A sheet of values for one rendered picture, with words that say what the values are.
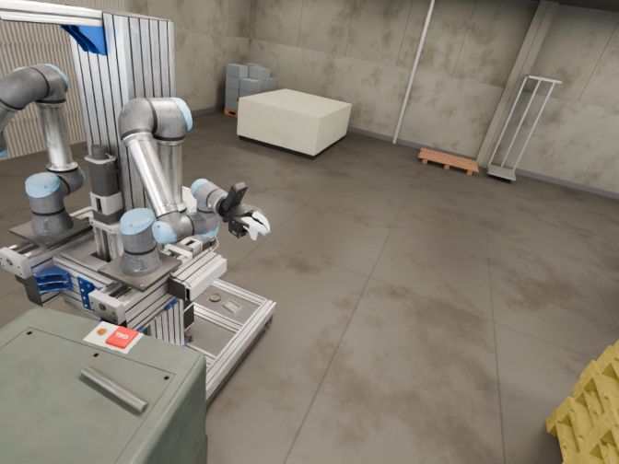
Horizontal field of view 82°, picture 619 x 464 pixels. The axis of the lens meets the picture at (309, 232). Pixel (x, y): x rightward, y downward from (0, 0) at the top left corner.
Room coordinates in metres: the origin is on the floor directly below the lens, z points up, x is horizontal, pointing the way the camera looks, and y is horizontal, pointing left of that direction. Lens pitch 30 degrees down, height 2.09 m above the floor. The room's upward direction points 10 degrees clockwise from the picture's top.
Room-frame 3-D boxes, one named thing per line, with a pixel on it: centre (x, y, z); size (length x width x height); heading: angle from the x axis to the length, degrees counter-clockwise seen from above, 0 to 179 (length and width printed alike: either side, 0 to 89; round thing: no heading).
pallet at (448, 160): (7.58, -2.64, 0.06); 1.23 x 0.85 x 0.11; 73
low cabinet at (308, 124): (7.49, 0.65, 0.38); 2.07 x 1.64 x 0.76; 163
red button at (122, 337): (0.68, 0.47, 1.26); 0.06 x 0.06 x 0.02; 82
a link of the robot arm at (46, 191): (1.28, 1.12, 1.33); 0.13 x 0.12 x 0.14; 4
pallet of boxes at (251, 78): (8.94, 1.96, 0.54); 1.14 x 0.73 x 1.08; 163
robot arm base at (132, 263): (1.13, 0.65, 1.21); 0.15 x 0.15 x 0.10
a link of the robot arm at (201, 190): (1.06, 0.36, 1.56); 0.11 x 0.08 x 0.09; 51
